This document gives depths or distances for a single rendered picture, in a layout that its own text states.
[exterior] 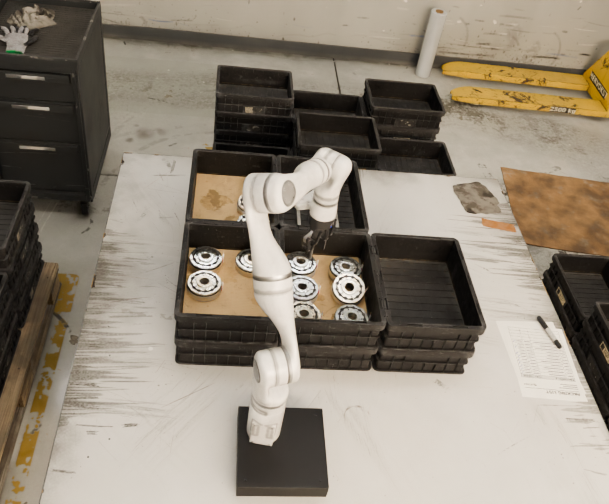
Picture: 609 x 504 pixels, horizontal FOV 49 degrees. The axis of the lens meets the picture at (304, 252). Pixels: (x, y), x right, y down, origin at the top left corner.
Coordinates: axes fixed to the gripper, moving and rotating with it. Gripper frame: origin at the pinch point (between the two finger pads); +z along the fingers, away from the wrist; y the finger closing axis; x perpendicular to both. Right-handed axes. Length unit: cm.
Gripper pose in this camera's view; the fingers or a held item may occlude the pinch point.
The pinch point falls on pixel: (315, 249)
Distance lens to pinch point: 197.5
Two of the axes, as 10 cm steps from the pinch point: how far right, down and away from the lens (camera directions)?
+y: 6.4, -4.6, 6.1
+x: -7.6, -5.2, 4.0
